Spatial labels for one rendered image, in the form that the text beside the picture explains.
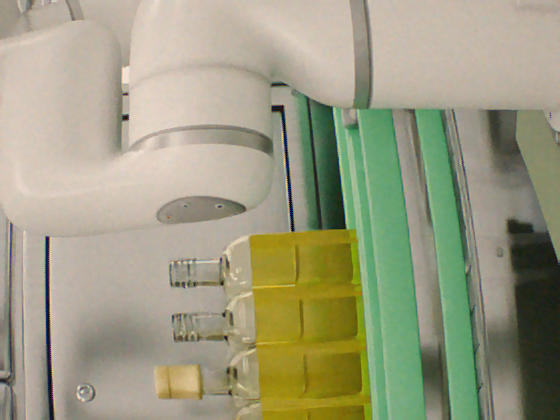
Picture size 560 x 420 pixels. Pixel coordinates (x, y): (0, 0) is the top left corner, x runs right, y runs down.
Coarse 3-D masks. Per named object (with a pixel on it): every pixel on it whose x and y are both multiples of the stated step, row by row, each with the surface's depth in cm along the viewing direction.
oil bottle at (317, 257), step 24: (240, 240) 120; (264, 240) 120; (288, 240) 120; (312, 240) 120; (336, 240) 120; (240, 264) 119; (264, 264) 119; (288, 264) 119; (312, 264) 119; (336, 264) 119; (240, 288) 118
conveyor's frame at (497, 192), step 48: (480, 144) 111; (480, 192) 108; (528, 192) 109; (480, 240) 106; (528, 240) 106; (480, 288) 104; (528, 288) 104; (480, 336) 103; (528, 336) 102; (528, 384) 99
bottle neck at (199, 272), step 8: (176, 264) 120; (184, 264) 120; (192, 264) 120; (200, 264) 120; (208, 264) 120; (216, 264) 120; (176, 272) 120; (184, 272) 120; (192, 272) 120; (200, 272) 120; (208, 272) 120; (216, 272) 120; (176, 280) 120; (184, 280) 120; (192, 280) 120; (200, 280) 120; (208, 280) 120; (216, 280) 120
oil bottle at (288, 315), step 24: (264, 288) 118; (288, 288) 118; (312, 288) 118; (336, 288) 118; (360, 288) 118; (240, 312) 116; (264, 312) 116; (288, 312) 116; (312, 312) 116; (336, 312) 117; (360, 312) 117; (240, 336) 116; (264, 336) 115; (288, 336) 115; (312, 336) 116; (336, 336) 116; (360, 336) 116
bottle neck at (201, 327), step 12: (180, 312) 118; (192, 312) 118; (204, 312) 118; (216, 312) 118; (180, 324) 117; (192, 324) 117; (204, 324) 117; (216, 324) 117; (180, 336) 117; (192, 336) 117; (204, 336) 117; (216, 336) 117
